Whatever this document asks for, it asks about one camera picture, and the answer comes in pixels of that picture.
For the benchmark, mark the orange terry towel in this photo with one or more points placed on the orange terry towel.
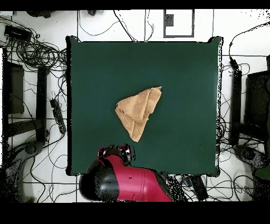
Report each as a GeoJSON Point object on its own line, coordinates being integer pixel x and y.
{"type": "Point", "coordinates": [137, 109]}

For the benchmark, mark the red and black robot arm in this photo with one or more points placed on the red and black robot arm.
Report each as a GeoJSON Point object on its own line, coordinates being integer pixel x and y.
{"type": "Point", "coordinates": [130, 181]}

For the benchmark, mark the dark flat panel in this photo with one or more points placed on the dark flat panel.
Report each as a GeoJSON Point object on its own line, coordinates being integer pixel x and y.
{"type": "Point", "coordinates": [257, 99]}
{"type": "Point", "coordinates": [13, 88]}

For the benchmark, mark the black power strip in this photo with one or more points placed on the black power strip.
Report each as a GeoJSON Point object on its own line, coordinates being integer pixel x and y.
{"type": "Point", "coordinates": [58, 116]}
{"type": "Point", "coordinates": [198, 187]}

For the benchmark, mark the dark green table cloth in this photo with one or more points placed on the dark green table cloth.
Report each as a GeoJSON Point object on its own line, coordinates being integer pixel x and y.
{"type": "Point", "coordinates": [179, 74]}

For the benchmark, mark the black box device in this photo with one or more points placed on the black box device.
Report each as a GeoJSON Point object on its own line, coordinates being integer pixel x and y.
{"type": "Point", "coordinates": [18, 33]}

